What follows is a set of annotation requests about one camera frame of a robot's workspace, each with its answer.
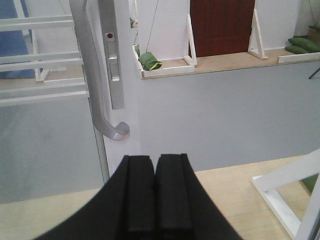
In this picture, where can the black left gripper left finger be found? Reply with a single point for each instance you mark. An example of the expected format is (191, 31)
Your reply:
(124, 209)

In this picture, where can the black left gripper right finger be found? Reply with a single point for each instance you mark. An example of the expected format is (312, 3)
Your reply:
(184, 210)

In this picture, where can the white framed sliding glass door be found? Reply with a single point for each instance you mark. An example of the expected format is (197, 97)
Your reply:
(49, 144)

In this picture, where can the silver door handle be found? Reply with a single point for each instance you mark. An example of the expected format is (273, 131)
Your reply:
(92, 72)

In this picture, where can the dark brown wooden door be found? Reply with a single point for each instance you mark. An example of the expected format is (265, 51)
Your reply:
(221, 27)

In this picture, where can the silver door lock plate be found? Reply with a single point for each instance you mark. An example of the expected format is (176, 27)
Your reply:
(111, 50)

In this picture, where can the green sandbag near partition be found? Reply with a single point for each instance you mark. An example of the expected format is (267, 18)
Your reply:
(149, 62)

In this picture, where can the green sandbags far right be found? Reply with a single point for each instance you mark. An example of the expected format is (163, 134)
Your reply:
(301, 45)

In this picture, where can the white triangular support bracket right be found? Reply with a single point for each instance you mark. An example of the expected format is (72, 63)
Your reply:
(297, 211)

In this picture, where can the white bracket beside brown door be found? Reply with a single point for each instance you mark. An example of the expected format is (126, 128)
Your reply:
(190, 60)

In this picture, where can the white bracket right of door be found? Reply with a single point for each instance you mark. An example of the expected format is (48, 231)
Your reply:
(259, 51)

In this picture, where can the white partition wall panel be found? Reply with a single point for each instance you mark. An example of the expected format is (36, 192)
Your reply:
(162, 28)

